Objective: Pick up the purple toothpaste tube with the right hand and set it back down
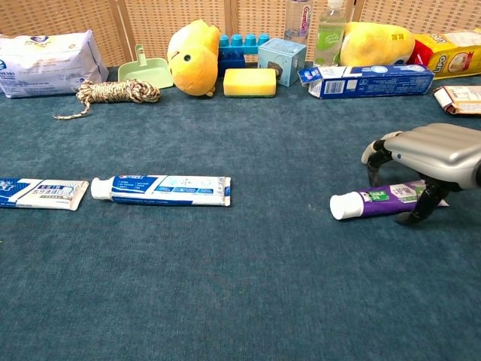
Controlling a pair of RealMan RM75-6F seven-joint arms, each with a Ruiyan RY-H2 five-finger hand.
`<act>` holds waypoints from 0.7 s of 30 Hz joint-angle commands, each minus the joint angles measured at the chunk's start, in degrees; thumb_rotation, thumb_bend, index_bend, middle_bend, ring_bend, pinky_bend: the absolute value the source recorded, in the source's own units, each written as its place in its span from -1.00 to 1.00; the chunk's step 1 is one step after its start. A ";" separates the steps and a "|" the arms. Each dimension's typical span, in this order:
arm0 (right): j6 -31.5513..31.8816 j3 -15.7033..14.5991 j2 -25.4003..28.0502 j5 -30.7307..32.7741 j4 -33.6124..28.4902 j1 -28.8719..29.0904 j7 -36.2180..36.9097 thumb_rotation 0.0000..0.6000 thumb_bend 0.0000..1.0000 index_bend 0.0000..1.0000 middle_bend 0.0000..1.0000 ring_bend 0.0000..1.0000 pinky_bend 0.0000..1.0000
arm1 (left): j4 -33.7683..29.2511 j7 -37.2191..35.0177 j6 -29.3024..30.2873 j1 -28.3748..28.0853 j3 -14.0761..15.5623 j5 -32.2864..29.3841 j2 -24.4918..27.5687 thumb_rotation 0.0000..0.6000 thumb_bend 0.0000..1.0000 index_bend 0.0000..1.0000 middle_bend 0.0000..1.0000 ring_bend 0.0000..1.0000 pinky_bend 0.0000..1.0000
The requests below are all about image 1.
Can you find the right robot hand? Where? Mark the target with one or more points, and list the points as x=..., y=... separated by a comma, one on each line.
x=436, y=150

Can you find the purple toothpaste tube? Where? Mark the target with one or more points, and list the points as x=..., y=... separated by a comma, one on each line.
x=376, y=203

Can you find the blue toothpaste carton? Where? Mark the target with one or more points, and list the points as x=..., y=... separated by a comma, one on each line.
x=376, y=80

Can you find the blue white toothpaste tube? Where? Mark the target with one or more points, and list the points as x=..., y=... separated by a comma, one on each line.
x=169, y=190

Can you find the blue white toothpaste with seven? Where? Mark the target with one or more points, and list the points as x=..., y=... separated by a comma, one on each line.
x=45, y=193

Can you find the brown white small carton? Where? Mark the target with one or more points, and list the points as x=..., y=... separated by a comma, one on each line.
x=462, y=98

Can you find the yellow snack package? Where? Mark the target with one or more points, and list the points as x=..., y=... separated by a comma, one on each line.
x=451, y=56

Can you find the yellow plush toy with tag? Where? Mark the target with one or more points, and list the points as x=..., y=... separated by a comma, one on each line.
x=376, y=45

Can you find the clear bottle green label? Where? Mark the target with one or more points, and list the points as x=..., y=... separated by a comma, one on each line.
x=330, y=37

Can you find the light blue cardboard box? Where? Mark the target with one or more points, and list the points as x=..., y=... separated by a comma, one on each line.
x=282, y=56

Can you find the clear bottle pink label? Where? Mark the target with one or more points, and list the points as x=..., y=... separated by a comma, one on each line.
x=298, y=22

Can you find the yellow sponge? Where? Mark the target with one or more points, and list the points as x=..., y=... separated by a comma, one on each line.
x=248, y=82

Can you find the blue building block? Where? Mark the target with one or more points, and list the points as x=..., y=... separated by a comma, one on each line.
x=235, y=49

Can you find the yellow plush duck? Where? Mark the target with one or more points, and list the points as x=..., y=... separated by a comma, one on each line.
x=193, y=64

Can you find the green plastic dustpan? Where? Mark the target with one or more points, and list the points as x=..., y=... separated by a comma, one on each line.
x=150, y=71

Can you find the woven folding screen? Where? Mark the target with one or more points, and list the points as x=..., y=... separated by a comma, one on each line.
x=169, y=15

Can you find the white tissue pack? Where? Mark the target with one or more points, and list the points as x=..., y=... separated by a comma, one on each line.
x=45, y=64

